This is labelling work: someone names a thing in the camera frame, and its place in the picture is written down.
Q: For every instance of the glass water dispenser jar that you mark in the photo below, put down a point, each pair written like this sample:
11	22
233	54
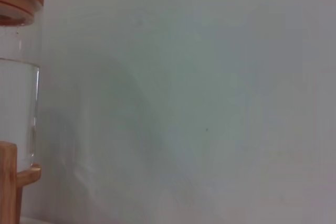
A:
18	103

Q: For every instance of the wooden dispenser stand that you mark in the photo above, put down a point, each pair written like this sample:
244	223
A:
10	182

